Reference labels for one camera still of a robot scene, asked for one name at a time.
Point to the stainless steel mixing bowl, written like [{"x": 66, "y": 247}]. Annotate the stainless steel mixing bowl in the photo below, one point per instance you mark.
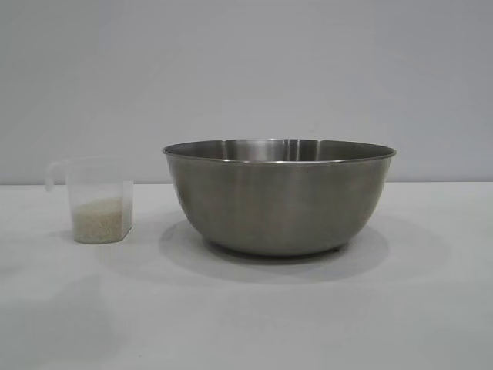
[{"x": 277, "y": 204}]

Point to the clear plastic measuring cup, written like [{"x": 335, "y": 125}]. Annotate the clear plastic measuring cup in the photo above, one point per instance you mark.
[{"x": 100, "y": 181}]

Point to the white rice grains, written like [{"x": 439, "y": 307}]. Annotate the white rice grains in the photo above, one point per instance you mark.
[{"x": 100, "y": 219}]

